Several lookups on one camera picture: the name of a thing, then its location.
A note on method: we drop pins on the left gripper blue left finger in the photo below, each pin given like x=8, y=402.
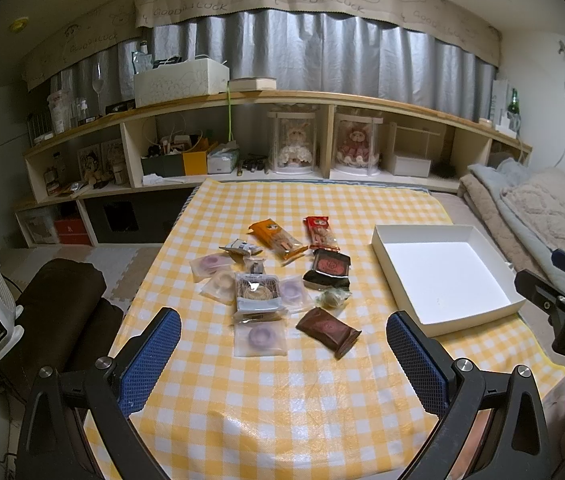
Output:
x=142, y=360

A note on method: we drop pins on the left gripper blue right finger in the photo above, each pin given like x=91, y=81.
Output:
x=422, y=359

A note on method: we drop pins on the brown foil snack packet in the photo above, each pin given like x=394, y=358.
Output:
x=336, y=335

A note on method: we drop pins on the green candy clear packet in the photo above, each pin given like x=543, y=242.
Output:
x=333, y=298

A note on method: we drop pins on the beige donut clear packet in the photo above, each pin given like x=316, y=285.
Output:
x=221, y=287

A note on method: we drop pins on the pink donut clear packet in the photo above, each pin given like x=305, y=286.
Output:
x=206, y=266

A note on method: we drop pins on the purple donut clear packet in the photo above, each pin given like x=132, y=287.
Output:
x=260, y=338

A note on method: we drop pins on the dark red mooncake packet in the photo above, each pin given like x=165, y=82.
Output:
x=329, y=270

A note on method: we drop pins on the mooncake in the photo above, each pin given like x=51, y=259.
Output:
x=257, y=293

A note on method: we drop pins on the small dark snack clear packet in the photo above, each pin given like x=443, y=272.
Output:
x=254, y=265

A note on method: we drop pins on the silver grey snack packet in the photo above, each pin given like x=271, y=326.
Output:
x=241, y=248

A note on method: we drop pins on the red snack stick packet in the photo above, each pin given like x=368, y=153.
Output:
x=320, y=234

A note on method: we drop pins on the orange snack stick packet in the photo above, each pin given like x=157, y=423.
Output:
x=284, y=245

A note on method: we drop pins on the dark brown chair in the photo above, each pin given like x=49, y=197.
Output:
x=67, y=323

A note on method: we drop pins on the tan fleece blanket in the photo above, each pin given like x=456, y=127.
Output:
x=476, y=195

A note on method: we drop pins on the white shallow cardboard box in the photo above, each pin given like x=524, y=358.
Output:
x=448, y=278

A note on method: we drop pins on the beige textured pillow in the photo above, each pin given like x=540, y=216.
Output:
x=540, y=205

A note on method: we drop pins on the yellow white checkered blanket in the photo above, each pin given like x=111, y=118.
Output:
x=303, y=415

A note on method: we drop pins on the grey blue blanket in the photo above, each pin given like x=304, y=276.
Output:
x=507, y=174

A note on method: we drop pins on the wooden headboard shelf unit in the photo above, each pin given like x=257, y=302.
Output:
x=142, y=151

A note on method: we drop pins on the small white box in shelf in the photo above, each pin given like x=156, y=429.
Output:
x=406, y=165

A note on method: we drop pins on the orange box in shelf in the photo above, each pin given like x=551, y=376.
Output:
x=196, y=159

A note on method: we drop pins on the green glass bottle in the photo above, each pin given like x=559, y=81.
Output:
x=513, y=112

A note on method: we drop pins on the red dressed doll in case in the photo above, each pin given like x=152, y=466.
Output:
x=357, y=145

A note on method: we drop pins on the cream dressed doll in case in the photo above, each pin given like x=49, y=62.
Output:
x=294, y=142

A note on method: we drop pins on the wine glass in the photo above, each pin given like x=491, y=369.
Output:
x=98, y=83

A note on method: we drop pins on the white storage box on shelf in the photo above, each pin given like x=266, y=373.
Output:
x=170, y=82

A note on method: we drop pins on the book on shelf top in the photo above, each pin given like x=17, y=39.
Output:
x=249, y=84

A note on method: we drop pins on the grey pleated curtain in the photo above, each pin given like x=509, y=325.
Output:
x=335, y=53

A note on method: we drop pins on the beige printed curtain valance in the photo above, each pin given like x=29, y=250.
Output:
x=120, y=20

